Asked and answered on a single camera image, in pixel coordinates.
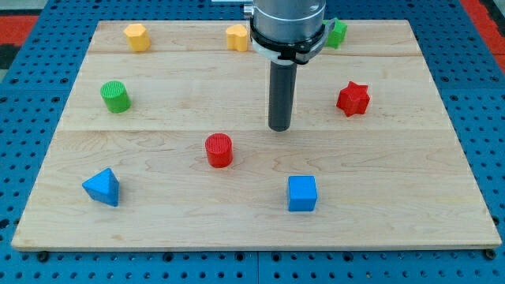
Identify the green cylinder block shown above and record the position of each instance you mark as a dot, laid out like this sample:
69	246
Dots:
115	96

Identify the red cylinder block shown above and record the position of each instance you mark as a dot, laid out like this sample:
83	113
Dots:
219	149

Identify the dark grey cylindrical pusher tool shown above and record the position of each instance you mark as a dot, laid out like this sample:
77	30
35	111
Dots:
281	95

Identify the yellow hexagon block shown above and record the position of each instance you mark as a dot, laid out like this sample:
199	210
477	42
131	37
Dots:
137	37

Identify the blue triangle block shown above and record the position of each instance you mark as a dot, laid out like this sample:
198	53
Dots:
103	187

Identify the yellow heart block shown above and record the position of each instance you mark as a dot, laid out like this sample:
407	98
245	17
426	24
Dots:
237	38

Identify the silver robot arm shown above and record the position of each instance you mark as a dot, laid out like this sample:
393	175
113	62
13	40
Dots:
287	32

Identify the blue cube block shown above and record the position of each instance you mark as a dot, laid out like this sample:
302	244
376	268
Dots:
302	193

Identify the green star block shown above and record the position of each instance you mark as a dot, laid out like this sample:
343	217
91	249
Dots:
337	35

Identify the red star block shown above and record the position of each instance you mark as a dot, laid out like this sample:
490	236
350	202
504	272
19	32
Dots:
353	99

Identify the wooden board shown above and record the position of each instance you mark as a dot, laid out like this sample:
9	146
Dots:
394	178

